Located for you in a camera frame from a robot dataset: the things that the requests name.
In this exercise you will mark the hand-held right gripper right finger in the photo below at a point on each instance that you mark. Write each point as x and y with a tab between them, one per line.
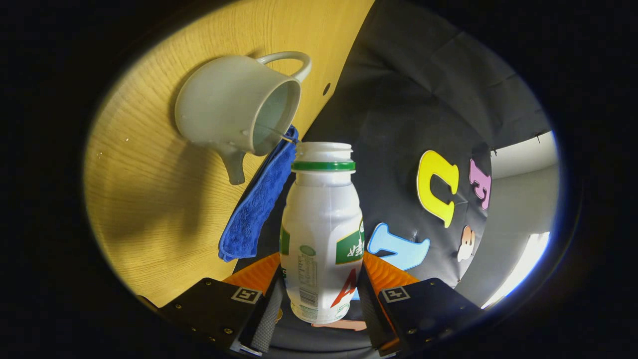
371	314

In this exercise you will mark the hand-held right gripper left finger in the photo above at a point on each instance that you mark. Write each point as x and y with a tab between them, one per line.
264	319

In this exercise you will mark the white water bottle green label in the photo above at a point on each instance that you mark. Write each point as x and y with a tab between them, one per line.
319	224

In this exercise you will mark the white teacup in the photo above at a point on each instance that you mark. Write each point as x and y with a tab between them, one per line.
224	99

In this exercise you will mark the blue towel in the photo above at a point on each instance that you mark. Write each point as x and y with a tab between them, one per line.
259	204

